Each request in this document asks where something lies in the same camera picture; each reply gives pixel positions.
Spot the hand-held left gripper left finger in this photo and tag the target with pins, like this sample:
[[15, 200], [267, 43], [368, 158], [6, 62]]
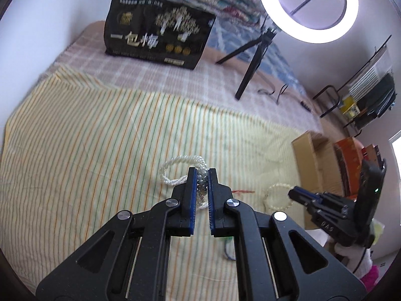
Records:
[[189, 200]]

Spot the brown cardboard box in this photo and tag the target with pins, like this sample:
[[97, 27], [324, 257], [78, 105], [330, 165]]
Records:
[[316, 163]]

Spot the window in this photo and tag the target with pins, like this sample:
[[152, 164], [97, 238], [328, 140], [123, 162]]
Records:
[[396, 150]]

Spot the striped yellow cloth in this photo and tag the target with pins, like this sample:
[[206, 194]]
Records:
[[94, 138]]

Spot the yellow box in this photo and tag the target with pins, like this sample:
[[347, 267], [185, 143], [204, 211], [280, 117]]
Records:
[[349, 106]]

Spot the black printed box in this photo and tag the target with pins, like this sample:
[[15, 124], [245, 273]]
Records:
[[156, 34]]

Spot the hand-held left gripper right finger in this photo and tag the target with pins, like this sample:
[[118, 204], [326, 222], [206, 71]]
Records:
[[213, 200]]

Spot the black bag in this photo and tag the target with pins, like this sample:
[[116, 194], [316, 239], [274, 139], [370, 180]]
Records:
[[379, 97]]

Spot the orange box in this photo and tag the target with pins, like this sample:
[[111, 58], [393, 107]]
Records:
[[347, 163]]

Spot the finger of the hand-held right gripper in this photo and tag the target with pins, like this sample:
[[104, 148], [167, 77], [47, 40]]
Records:
[[301, 195]]

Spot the black tripod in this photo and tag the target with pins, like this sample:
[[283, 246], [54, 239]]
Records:
[[250, 69]]

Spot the small dark remote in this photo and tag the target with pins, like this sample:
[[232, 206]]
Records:
[[305, 105]]

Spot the pink checkered bed sheet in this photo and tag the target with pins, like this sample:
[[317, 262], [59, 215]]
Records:
[[131, 72]]

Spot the black metal rack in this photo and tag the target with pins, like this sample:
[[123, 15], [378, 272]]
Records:
[[332, 95]]

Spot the pink fluffy toy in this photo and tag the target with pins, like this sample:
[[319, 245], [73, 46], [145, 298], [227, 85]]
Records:
[[371, 277]]

